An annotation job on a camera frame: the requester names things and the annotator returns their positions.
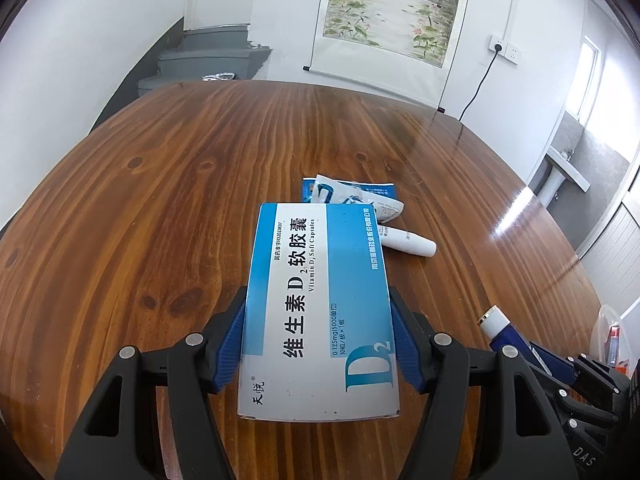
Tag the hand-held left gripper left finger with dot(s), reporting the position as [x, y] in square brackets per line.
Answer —
[227, 345]

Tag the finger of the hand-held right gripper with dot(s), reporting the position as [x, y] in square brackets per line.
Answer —
[550, 362]
[585, 410]

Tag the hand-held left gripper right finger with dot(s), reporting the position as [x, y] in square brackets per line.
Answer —
[406, 345]

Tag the dark blue bottle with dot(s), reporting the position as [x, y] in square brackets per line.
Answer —
[505, 332]

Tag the blue white medicine box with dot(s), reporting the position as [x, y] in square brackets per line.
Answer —
[320, 310]

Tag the wooden desktop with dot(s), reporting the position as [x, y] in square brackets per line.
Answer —
[150, 185]

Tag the clear plastic container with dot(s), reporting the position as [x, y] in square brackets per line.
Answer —
[602, 330]

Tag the small white tube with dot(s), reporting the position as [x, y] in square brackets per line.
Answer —
[407, 241]

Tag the crumpled blue white tube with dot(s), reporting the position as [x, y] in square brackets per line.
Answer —
[360, 197]

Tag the crumpled silver foil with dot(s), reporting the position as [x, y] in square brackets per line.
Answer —
[219, 77]

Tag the window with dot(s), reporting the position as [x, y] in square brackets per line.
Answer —
[585, 80]

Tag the grey stairs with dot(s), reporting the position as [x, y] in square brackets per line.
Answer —
[200, 55]

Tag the hanging scroll painting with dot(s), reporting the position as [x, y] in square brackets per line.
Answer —
[390, 5]

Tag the white pedestal sink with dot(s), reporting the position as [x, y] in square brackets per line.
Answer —
[562, 172]

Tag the white wall socket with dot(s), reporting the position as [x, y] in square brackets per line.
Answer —
[504, 49]

